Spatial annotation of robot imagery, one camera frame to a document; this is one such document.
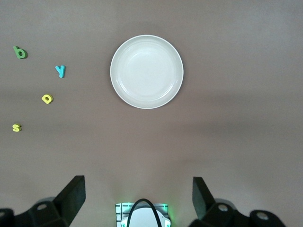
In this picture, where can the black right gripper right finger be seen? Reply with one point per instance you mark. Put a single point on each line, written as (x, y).
(206, 205)

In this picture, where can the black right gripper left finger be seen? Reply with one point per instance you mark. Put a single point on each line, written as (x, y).
(66, 205)

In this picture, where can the yellow foam letter d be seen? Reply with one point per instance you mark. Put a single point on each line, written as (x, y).
(50, 100)

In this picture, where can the cyan foam letter y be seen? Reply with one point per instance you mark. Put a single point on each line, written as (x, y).
(61, 73)

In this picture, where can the green foam letter b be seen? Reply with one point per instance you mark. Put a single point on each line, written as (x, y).
(16, 50)

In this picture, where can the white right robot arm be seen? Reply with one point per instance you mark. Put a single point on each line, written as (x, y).
(143, 217)

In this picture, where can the brown table cover sheet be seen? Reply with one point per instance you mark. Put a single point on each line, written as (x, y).
(213, 142)

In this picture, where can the yellow foam letter s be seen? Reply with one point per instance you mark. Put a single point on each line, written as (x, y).
(15, 128)

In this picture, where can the beige brown plate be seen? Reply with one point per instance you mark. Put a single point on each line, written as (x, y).
(146, 72)

